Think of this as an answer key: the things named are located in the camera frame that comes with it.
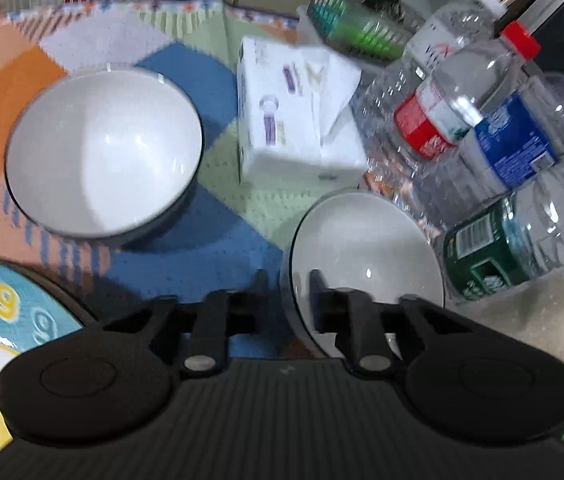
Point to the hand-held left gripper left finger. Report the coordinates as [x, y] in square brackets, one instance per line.
[259, 305]

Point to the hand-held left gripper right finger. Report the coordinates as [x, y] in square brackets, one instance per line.
[318, 305]

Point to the white ribbed bowl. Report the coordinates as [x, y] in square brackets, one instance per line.
[101, 150]
[367, 240]

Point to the checked pastel tablecloth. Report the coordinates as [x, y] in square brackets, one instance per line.
[232, 210]

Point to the green label water bottle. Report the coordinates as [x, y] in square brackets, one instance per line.
[492, 250]

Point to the white tissue pack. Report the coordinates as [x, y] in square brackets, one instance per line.
[292, 110]

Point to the clear bag of rice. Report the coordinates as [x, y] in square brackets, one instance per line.
[527, 320]

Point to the red cap water bottle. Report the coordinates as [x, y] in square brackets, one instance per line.
[452, 95]

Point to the blue cap water bottle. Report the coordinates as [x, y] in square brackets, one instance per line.
[517, 145]

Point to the green plastic basket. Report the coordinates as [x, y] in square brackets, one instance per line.
[357, 25]

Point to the white cap clear water bottle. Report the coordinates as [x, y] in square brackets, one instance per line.
[437, 35]

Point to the black object in basket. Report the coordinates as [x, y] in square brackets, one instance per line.
[387, 0]

